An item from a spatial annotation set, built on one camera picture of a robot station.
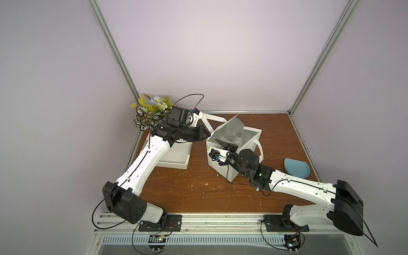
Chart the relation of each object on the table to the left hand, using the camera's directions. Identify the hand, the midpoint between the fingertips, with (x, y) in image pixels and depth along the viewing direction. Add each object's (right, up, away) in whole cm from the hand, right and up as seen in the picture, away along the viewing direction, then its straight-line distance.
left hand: (212, 134), depth 71 cm
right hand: (+2, -2, -1) cm, 3 cm away
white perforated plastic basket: (-21, -15, +22) cm, 33 cm away
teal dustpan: (+50, -21, +19) cm, 57 cm away
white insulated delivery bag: (+13, +1, +22) cm, 26 cm away
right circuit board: (+36, -49, -1) cm, 60 cm away
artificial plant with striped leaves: (-34, +11, +15) cm, 39 cm away
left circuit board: (-26, -49, +1) cm, 55 cm away
